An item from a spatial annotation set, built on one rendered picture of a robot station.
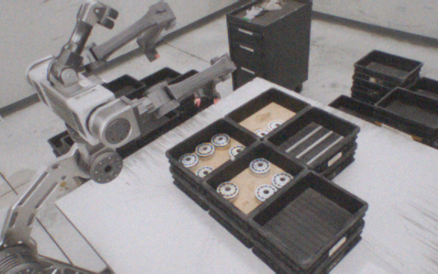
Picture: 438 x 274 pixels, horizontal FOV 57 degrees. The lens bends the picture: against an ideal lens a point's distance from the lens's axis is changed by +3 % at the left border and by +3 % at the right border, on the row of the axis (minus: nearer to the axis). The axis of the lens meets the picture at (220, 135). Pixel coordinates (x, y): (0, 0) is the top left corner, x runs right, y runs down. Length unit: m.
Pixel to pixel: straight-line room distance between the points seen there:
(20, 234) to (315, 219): 1.20
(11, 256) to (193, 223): 0.75
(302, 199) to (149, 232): 0.74
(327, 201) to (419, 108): 1.41
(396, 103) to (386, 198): 1.15
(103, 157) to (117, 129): 0.35
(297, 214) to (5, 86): 3.47
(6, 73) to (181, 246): 3.10
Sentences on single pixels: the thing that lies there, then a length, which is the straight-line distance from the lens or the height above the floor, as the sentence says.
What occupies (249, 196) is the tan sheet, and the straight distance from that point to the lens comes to 1.84.
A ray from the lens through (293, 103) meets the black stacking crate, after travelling 2.29.
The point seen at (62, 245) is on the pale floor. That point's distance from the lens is 3.05.
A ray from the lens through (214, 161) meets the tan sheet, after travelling 2.02.
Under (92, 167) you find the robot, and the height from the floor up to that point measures 1.18.
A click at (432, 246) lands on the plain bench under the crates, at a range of 1.95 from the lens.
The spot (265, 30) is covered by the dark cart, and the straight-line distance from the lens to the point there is 3.22.
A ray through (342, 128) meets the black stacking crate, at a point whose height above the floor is 0.88.
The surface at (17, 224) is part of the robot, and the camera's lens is 1.78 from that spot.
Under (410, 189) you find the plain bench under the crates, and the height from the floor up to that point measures 0.70.
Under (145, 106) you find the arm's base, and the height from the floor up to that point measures 1.48.
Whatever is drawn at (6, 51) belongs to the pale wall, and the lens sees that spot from 4.46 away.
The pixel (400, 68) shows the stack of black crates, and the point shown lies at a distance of 3.47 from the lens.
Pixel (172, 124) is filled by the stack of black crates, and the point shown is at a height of 0.43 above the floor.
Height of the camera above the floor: 2.20
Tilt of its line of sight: 39 degrees down
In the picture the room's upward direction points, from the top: 7 degrees counter-clockwise
